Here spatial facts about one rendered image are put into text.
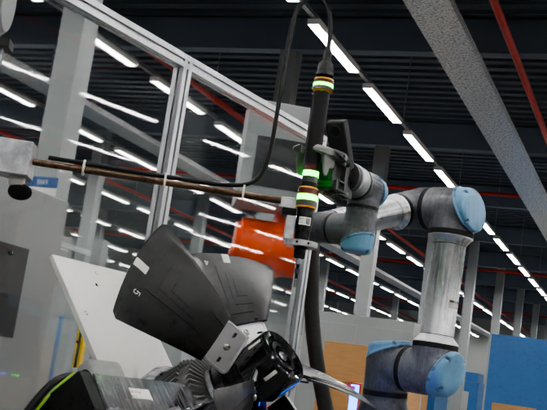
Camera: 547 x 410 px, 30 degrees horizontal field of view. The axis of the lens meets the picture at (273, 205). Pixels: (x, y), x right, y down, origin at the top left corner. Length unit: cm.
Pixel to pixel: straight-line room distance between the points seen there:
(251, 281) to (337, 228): 28
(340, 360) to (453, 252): 756
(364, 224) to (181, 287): 58
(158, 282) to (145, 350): 34
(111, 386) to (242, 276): 52
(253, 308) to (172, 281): 28
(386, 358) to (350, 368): 746
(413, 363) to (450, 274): 24
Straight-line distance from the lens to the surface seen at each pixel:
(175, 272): 192
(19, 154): 214
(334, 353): 1018
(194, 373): 204
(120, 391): 181
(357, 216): 235
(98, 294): 220
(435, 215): 265
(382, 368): 267
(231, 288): 218
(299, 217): 213
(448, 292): 262
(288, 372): 197
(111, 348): 212
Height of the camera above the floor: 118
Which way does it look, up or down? 9 degrees up
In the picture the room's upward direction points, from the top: 8 degrees clockwise
